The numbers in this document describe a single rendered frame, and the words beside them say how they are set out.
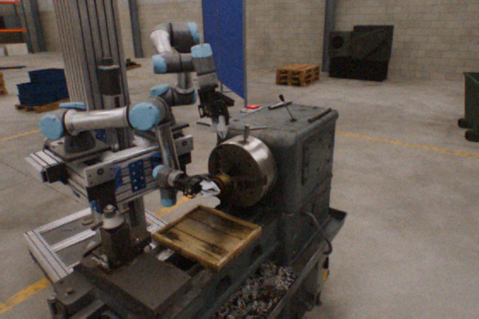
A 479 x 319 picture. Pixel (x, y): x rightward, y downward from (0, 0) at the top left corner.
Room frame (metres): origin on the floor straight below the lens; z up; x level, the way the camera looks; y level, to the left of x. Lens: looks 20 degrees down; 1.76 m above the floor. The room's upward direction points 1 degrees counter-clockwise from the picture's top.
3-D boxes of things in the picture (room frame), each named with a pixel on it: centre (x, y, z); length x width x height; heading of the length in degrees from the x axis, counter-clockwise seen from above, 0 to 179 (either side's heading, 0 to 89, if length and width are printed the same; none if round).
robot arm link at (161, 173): (1.42, 0.35, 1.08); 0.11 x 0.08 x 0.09; 53
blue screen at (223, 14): (8.35, 0.47, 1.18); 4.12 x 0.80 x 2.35; 16
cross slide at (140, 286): (0.94, 0.39, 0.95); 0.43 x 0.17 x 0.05; 54
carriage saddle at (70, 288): (0.89, 0.41, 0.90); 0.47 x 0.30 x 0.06; 54
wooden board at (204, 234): (1.24, 0.15, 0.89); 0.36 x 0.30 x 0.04; 54
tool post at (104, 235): (0.98, 0.43, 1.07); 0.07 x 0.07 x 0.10; 54
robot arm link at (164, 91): (1.95, 0.46, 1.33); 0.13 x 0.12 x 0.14; 107
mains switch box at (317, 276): (1.61, -0.43, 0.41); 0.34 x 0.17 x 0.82; 144
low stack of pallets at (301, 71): (9.56, -1.62, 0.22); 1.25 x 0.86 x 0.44; 147
